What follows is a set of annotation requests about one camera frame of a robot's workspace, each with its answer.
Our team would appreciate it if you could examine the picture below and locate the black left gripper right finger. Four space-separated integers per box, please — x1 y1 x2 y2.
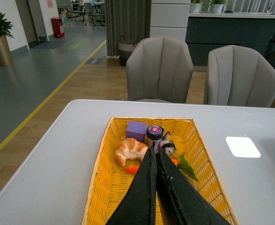
156 150 229 225

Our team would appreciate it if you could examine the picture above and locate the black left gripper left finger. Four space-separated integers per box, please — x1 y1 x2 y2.
106 147 156 225

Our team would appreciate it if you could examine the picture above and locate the yellow wicker basket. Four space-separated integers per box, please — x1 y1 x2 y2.
82 116 239 225

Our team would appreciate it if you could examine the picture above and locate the striped woven laundry basket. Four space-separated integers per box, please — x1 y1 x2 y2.
119 35 139 66

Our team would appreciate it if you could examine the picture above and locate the orange toy carrot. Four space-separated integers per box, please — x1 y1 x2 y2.
125 158 178 175

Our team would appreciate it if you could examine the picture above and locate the green toy leaf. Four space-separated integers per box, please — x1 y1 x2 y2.
177 153 199 182

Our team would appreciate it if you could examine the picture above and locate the toy croissant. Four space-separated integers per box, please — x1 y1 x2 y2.
114 138 148 166

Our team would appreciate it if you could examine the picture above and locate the small toy cat figure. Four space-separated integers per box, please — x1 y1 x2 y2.
159 131 177 157

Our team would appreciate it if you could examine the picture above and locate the jar with pink label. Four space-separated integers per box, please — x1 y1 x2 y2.
145 125 164 152

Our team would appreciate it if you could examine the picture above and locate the purple foam block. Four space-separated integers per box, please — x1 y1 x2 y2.
126 120 148 143

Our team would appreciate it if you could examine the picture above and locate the grey chair left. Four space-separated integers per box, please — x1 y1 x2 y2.
126 37 193 103

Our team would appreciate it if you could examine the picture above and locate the grey chair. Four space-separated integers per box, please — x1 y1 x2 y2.
203 45 275 107
126 37 193 103

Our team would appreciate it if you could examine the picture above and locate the grey chair right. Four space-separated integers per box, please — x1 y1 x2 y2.
203 45 275 107

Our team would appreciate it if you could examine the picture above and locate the dark grey counter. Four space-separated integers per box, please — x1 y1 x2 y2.
185 12 275 66

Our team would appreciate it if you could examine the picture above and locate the white pillar cabinet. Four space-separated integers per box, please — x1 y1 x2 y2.
149 0 191 41

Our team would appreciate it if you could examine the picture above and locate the grey curtain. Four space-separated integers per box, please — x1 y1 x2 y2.
105 0 151 56

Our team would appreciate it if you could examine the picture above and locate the white potted plant on counter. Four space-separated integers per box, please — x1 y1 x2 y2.
208 0 227 14

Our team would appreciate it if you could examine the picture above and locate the red bin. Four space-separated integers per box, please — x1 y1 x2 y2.
51 17 65 38

